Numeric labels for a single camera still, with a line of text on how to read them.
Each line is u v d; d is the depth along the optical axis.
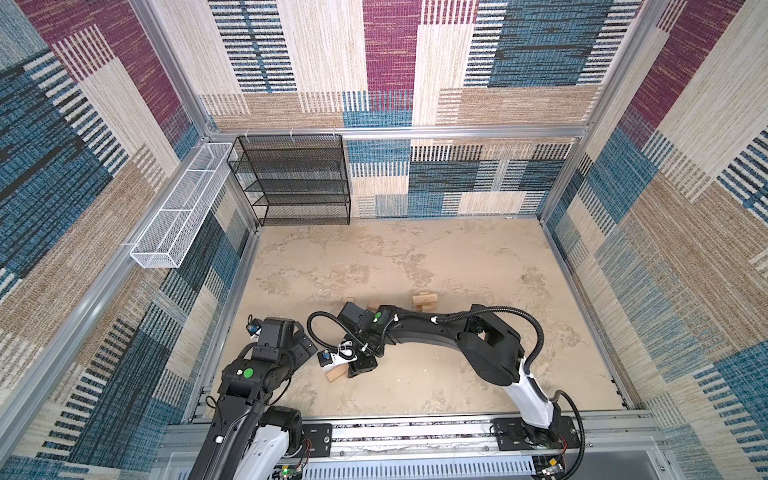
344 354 0.74
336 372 0.85
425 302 0.89
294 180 1.10
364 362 0.75
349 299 0.97
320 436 0.74
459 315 0.53
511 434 0.74
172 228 0.73
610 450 0.75
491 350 0.52
